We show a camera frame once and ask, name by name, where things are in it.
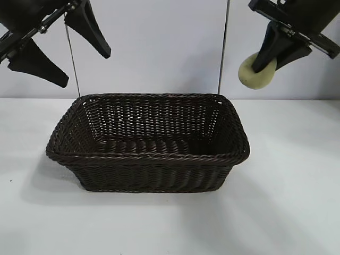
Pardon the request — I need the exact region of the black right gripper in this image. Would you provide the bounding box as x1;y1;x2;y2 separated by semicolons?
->
248;0;340;74

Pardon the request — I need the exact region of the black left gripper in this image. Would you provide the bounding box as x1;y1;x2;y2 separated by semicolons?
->
0;0;112;89

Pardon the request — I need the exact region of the pale yellow egg yolk pastry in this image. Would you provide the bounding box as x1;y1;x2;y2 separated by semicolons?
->
238;52;278;90

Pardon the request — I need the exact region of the dark brown wicker basket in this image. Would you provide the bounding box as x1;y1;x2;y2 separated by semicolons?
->
45;92;251;193

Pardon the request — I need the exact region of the thin metal rod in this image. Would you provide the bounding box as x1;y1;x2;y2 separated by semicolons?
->
65;22;80;96
217;0;231;95

